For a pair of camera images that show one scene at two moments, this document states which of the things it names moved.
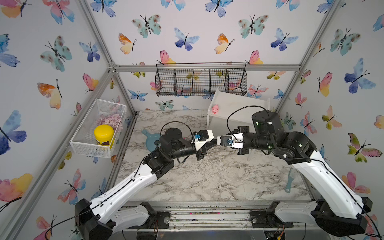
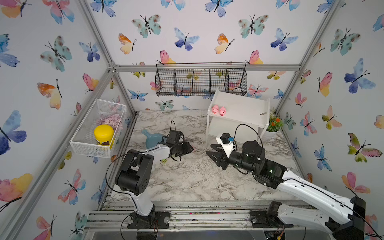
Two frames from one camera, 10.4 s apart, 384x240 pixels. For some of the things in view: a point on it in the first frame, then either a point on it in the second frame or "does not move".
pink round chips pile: [113, 119] does not move
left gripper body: [199, 154] -> [181, 149]
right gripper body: [247, 145] -> [236, 161]
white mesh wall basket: [98, 131] does not move
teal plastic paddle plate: [150, 139] does not move
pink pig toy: [215, 109] does not move
